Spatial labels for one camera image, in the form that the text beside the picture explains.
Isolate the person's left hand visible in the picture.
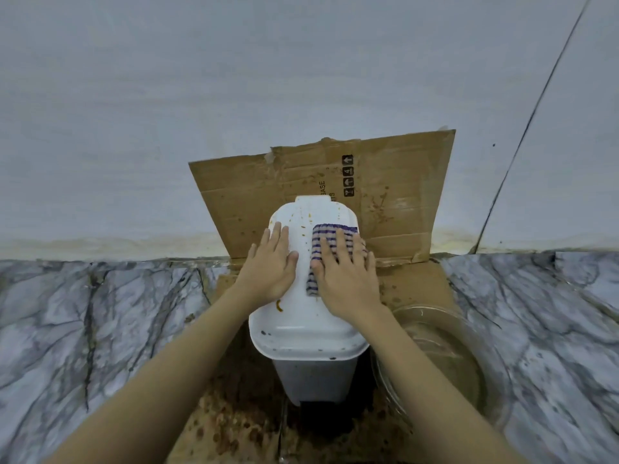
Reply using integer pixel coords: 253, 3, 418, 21
234, 222, 300, 307

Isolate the person's right hand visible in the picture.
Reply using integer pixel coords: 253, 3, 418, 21
310, 229, 388, 323

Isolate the white pedal bin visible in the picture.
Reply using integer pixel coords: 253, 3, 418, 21
248, 195, 371, 430

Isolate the stained brown cardboard sheet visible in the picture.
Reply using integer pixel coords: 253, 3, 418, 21
167, 129, 460, 464

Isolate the clear glass bowl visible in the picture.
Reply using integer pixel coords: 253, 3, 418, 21
371, 304, 514, 431

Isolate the blue striped cleaning cloth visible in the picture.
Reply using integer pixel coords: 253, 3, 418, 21
306, 224, 360, 299

